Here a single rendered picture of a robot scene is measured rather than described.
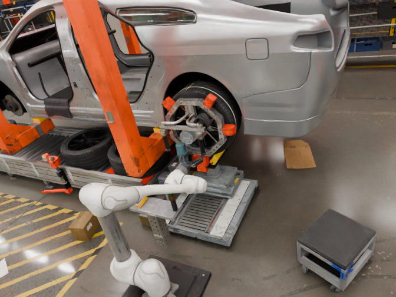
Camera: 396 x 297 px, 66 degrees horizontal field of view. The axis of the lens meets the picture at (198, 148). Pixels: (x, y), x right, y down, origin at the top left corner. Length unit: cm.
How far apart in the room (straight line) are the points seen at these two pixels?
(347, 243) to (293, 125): 92
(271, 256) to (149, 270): 108
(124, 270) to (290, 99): 165
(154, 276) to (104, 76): 144
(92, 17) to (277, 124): 157
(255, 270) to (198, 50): 176
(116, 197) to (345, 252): 148
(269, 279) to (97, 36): 216
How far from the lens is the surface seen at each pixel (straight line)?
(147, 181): 319
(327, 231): 237
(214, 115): 249
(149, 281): 199
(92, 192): 173
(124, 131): 258
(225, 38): 239
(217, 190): 301
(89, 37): 239
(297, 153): 370
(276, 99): 243
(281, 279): 252
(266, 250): 267
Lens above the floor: 207
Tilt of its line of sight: 31 degrees down
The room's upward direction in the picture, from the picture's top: 12 degrees counter-clockwise
